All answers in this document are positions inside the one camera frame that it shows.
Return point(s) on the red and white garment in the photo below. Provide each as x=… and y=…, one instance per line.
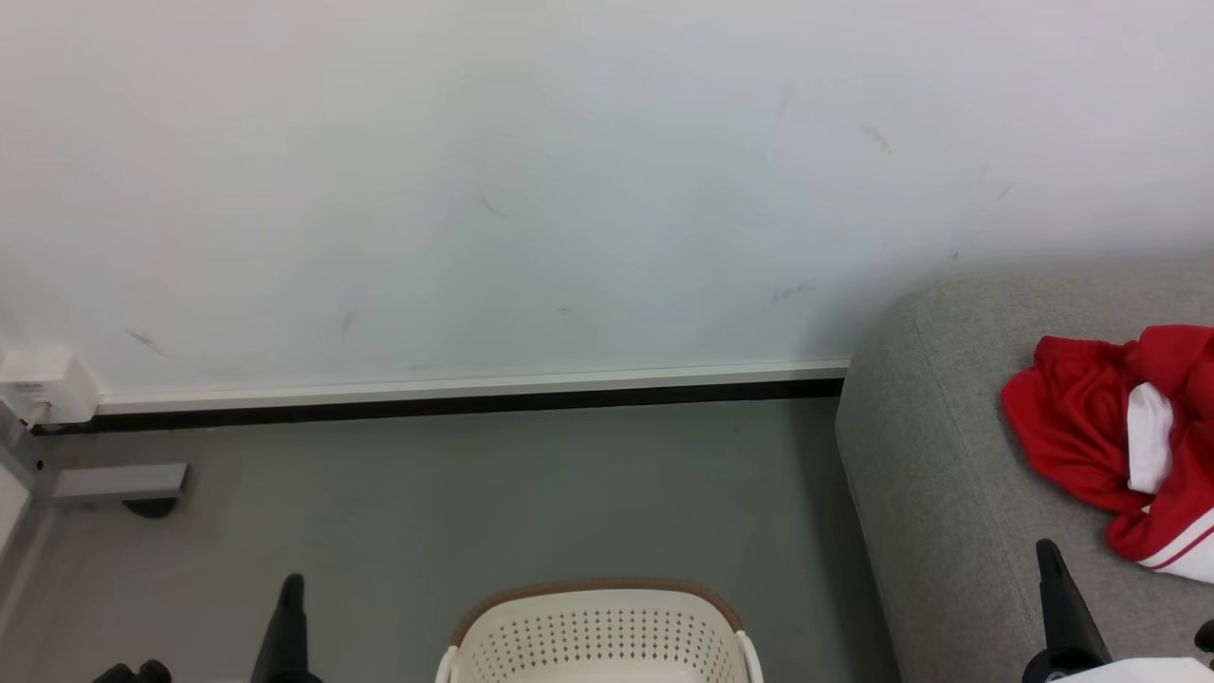
x=1072, y=427

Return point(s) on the white and black baseboard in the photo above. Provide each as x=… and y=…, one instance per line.
x=474, y=394

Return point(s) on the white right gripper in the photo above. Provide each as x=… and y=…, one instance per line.
x=1148, y=672

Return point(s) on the black round table foot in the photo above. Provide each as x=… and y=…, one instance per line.
x=150, y=507

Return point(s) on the white wall socket box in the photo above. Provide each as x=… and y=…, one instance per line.
x=47, y=384

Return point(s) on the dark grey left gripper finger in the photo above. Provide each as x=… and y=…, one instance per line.
x=285, y=636
x=128, y=673

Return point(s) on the cream basket with brown rim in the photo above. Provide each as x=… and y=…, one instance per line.
x=597, y=636

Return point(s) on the grey metal table leg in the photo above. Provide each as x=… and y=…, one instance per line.
x=104, y=482

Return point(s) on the grey fabric sofa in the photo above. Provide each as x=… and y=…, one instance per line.
x=948, y=474

